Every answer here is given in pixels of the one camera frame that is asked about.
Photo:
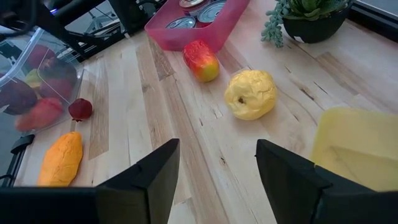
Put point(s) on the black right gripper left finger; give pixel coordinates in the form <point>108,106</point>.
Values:
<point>149,186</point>

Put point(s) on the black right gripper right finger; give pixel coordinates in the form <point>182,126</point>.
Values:
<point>289,186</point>

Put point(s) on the red orange mango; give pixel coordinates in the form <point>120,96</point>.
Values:
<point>38,113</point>

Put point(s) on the green apple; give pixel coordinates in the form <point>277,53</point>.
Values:
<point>33,78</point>

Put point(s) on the dark maroon fruit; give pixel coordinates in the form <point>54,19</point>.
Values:
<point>17,96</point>

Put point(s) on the tin can red label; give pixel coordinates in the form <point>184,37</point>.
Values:
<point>211,12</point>

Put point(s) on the yellow plastic tray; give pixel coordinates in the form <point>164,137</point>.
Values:
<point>357,140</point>

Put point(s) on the orange yellow mango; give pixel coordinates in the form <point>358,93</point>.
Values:
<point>60,160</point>

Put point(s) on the yellow apple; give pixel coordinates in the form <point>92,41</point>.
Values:
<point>250,95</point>

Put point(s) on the small dark red fruit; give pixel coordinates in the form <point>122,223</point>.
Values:
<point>80,109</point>

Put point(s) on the red yellow mango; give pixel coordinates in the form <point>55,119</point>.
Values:
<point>202,60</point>

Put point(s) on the red translucent plastic tray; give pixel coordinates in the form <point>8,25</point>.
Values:
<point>186,40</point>

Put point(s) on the potted succulent plant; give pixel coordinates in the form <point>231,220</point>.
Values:
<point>311,18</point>

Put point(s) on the clear plastic container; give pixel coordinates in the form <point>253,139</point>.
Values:
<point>15,53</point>

